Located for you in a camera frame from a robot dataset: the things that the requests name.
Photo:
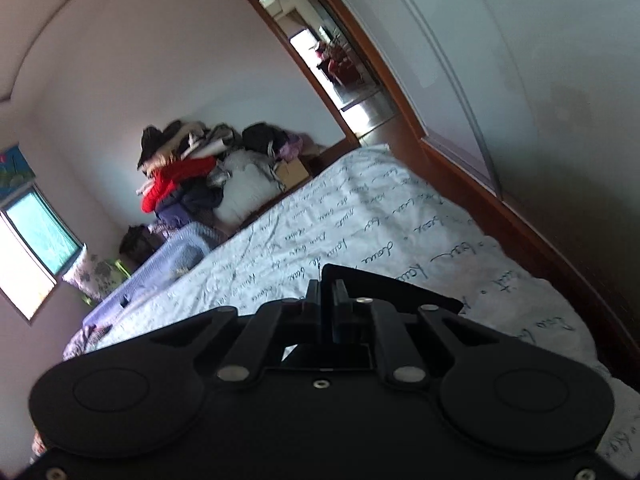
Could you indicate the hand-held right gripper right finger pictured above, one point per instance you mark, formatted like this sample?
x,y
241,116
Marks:
x,y
341,310

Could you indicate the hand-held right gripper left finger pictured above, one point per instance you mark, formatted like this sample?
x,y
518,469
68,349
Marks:
x,y
314,310

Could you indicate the black pants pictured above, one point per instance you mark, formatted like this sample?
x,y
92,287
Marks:
x,y
390,285

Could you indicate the white printed bed sheet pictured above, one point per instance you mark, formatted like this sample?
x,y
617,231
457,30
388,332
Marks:
x,y
375,210

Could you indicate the cardboard box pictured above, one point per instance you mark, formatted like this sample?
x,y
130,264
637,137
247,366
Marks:
x,y
292,172

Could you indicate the white stuffed bag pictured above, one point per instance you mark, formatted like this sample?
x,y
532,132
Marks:
x,y
247,185

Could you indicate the light blue blanket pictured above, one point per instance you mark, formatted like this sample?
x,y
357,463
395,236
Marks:
x,y
165,265

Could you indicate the dark blue clothes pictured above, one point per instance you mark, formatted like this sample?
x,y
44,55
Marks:
x,y
192,202

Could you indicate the purple cloth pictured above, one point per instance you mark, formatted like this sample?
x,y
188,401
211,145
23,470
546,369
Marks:
x,y
292,147

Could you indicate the black backpack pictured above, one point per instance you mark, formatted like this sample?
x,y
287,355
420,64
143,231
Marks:
x,y
262,137

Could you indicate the black bag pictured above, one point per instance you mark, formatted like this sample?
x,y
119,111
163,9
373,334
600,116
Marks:
x,y
137,245

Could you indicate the red garment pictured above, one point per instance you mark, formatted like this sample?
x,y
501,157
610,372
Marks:
x,y
175,177

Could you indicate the green object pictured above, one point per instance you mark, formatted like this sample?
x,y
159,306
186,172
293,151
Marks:
x,y
122,267

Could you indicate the floral pillow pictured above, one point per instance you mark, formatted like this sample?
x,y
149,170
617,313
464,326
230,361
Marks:
x,y
92,275

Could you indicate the patterned purple quilt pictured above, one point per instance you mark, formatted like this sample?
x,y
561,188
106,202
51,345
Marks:
x,y
82,342

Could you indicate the red furniture piece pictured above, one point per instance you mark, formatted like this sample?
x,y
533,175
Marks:
x,y
342,62

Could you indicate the window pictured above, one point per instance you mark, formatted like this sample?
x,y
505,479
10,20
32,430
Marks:
x,y
35,245

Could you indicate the white sliding wardrobe door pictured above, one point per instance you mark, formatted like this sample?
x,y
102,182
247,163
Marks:
x,y
425,35

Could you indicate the wooden bed frame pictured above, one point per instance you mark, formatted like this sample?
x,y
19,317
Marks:
x,y
525,245

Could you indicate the wooden door frame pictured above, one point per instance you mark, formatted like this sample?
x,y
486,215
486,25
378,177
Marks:
x,y
325,95

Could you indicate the wall poster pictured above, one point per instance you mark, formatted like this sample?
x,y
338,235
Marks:
x,y
15,172

